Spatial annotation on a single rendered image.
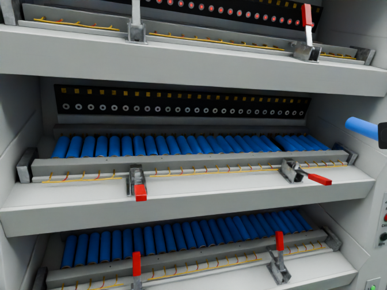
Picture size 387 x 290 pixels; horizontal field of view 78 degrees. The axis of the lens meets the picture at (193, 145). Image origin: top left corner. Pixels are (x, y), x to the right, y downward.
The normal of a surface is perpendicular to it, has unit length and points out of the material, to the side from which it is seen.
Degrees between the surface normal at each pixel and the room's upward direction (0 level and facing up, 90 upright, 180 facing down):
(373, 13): 90
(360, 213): 90
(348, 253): 90
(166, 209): 109
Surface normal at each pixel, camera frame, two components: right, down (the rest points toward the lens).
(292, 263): 0.14, -0.87
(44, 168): 0.26, 0.50
